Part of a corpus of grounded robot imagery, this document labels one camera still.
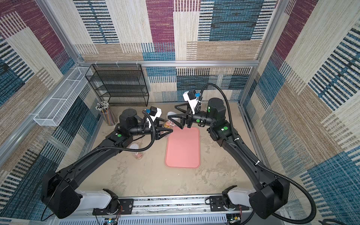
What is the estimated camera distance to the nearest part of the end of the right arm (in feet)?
1.84

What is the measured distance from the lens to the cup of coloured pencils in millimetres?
958

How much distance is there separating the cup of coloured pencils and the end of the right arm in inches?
22.5
